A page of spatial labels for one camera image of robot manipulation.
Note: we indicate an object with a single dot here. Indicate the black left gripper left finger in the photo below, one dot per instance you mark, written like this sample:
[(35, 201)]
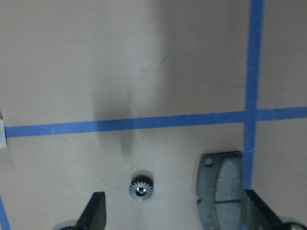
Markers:
[(94, 215)]

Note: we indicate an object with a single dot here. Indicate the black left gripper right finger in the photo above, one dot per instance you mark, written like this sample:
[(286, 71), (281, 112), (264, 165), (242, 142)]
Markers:
[(256, 214)]

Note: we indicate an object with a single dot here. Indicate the dark grey brake pad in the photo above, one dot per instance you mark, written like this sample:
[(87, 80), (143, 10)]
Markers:
[(219, 190)]

